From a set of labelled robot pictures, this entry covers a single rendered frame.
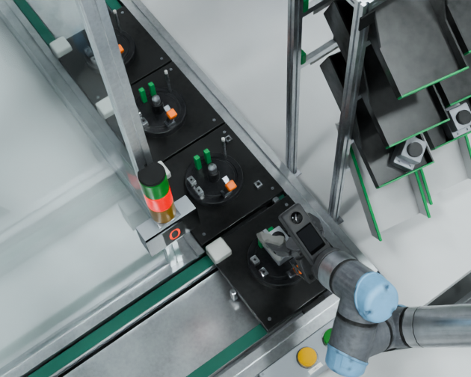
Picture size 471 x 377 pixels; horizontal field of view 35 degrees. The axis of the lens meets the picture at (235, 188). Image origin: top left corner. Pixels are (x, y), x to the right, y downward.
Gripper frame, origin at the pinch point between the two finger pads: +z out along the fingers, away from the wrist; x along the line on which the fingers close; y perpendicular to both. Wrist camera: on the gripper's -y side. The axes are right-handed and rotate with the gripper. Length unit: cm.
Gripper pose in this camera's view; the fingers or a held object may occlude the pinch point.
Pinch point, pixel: (276, 221)
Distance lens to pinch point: 156.2
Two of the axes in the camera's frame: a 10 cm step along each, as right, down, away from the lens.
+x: 8.1, -5.4, 2.3
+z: -4.5, -3.2, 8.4
